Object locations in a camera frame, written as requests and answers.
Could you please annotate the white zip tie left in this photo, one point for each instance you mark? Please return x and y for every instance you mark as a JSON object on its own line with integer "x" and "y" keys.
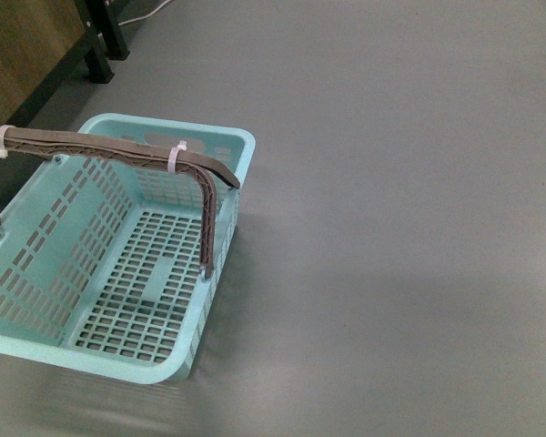
{"x": 3, "y": 150}

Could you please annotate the white zip tie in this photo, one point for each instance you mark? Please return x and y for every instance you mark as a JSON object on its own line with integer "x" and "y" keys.
{"x": 3, "y": 150}
{"x": 173, "y": 156}

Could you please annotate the light blue plastic basket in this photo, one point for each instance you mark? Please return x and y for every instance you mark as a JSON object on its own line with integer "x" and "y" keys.
{"x": 99, "y": 261}

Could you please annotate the white zip tie right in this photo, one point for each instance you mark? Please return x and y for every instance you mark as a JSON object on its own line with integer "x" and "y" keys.
{"x": 173, "y": 156}

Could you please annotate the wooden table with black legs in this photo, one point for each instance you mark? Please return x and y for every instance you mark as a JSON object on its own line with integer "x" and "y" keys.
{"x": 42, "y": 42}

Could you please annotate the brown basket handle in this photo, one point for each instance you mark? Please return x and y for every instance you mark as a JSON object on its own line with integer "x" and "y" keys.
{"x": 47, "y": 144}

